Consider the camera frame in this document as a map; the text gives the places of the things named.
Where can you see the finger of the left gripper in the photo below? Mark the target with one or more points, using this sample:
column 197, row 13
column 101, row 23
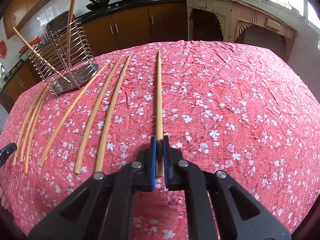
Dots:
column 6, row 151

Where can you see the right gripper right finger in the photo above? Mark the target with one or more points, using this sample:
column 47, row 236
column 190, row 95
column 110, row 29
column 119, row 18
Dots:
column 217, row 206

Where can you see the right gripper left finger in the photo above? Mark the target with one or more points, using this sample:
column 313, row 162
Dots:
column 101, row 207

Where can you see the wooden chopstick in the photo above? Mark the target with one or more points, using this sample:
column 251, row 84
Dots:
column 87, row 131
column 31, row 121
column 67, row 113
column 31, row 135
column 107, row 124
column 20, row 137

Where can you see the upper kitchen cabinets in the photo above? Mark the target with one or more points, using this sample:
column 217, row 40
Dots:
column 19, row 12

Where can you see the kitchen cabinets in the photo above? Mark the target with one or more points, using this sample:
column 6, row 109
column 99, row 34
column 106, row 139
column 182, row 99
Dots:
column 122, row 26
column 19, row 12

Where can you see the lower kitchen cabinets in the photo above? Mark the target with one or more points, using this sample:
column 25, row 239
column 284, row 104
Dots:
column 122, row 26

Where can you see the person's left hand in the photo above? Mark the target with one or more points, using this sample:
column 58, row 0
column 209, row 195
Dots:
column 4, row 202

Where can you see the pink floral tablecloth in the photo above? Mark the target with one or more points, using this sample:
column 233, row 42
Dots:
column 226, row 106

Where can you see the black wok on stove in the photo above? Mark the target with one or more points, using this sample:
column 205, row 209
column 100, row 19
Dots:
column 96, row 5

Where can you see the cream wooden side table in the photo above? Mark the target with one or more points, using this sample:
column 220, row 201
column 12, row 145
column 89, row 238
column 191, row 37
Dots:
column 234, row 16

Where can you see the red plastic bag on wall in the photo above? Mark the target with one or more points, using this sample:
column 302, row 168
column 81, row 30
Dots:
column 3, row 49

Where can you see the wire utensil holder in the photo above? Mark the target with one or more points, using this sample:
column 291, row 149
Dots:
column 54, row 49

